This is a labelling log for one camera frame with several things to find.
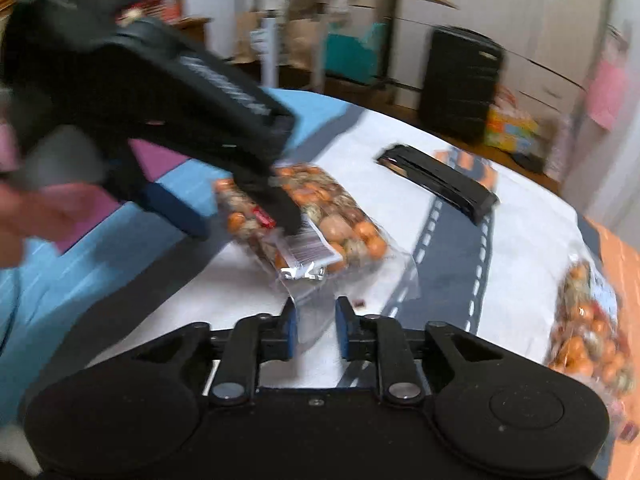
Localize pink hanging bag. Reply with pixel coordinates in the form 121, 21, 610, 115
584, 40, 632, 132

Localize clear bag of coated peanuts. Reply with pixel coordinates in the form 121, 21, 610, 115
544, 254, 632, 413
214, 161, 420, 303

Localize person's left hand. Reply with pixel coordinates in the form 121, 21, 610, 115
0, 181, 109, 269

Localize brown paper bag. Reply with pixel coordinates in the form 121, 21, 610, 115
234, 9, 267, 64
286, 9, 322, 69

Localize road print blanket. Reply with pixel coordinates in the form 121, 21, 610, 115
0, 87, 640, 480

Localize black flat case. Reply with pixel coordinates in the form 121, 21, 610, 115
374, 143, 501, 227

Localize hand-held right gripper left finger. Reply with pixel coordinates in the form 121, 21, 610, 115
131, 297, 297, 406

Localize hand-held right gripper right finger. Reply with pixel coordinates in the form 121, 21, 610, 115
335, 296, 504, 405

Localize teal shopping bag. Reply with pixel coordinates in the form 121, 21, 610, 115
324, 21, 389, 87

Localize wooden cabinet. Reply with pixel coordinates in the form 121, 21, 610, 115
176, 15, 214, 62

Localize black suitcase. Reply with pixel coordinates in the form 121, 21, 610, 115
417, 24, 506, 144

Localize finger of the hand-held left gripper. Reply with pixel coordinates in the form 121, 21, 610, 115
106, 141, 212, 242
234, 164, 307, 236

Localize dark slippers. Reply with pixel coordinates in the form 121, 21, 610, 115
514, 151, 547, 172

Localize pink cardboard box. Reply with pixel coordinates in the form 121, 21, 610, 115
0, 124, 192, 256

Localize colourful cardboard box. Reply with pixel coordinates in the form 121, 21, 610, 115
484, 86, 542, 154

